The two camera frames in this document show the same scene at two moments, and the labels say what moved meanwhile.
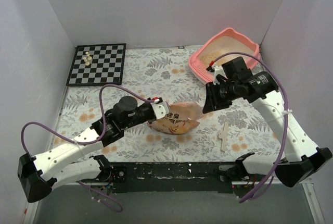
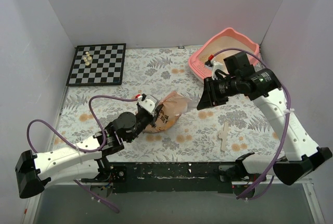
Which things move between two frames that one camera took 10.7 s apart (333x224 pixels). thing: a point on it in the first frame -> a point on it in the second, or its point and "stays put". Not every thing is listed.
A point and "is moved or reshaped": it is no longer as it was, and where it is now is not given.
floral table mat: x=232 y=130 stays put
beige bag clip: x=223 y=135 stays put
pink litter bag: x=182 y=117 is moved or reshaped
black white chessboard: x=105 y=67 stays put
